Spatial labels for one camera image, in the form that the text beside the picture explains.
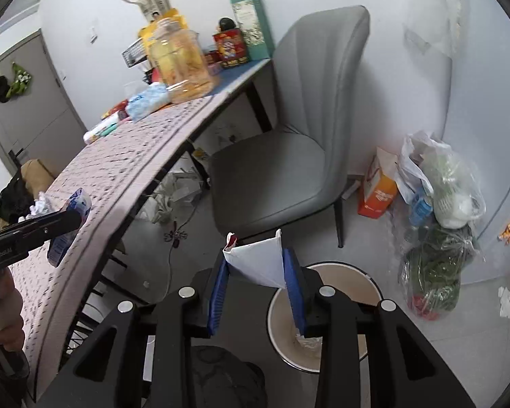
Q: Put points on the person's left hand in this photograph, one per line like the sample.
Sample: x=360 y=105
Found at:
x=6 y=297

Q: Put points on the white plastic bag with goods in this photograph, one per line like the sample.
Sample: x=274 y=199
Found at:
x=446 y=182

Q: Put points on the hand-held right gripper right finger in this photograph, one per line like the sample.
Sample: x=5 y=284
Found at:
x=295 y=293

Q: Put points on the orange carton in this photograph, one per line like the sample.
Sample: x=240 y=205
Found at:
x=378 y=187

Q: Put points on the green hanging toy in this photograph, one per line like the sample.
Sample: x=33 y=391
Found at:
x=19 y=80

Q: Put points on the blue tissue pack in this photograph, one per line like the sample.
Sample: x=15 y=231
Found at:
x=148 y=100

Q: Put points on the blue plastic bottle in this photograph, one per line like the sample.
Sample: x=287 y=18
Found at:
x=420 y=211

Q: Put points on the purple snack wrapper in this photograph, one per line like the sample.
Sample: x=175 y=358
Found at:
x=72 y=212

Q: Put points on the wooden chair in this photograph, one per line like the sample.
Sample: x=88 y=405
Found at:
x=38 y=172

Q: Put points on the white paper box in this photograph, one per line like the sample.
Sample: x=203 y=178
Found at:
x=259 y=263

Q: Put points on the tall green box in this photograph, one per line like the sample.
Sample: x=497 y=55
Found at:
x=248 y=17

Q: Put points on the translucent hanging plastic bag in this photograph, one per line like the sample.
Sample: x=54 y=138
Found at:
x=433 y=17

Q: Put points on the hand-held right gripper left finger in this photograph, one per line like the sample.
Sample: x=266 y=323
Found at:
x=219 y=297

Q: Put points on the crumpled clear plastic sheet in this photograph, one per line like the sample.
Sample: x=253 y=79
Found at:
x=176 y=195

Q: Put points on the yellow snack bag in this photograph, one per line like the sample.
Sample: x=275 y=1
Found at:
x=153 y=34

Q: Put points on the grey upholstered chair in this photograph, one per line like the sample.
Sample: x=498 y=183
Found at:
x=272 y=178

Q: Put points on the grey door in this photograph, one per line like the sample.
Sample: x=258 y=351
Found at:
x=29 y=106

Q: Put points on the small crumpled white tissue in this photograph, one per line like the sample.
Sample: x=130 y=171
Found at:
x=40 y=205

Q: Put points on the dining table with black legs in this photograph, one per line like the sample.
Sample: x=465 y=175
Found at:
x=238 y=72

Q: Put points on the red printed tin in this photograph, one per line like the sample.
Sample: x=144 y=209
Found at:
x=231 y=49

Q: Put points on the beige trash bin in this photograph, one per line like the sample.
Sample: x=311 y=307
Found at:
x=289 y=348

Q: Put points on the clear plastic jar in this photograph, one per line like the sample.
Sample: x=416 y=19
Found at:
x=182 y=63

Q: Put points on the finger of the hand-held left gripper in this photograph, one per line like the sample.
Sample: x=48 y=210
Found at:
x=51 y=225

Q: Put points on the bag of green vegetables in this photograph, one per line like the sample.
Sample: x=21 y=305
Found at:
x=437 y=272

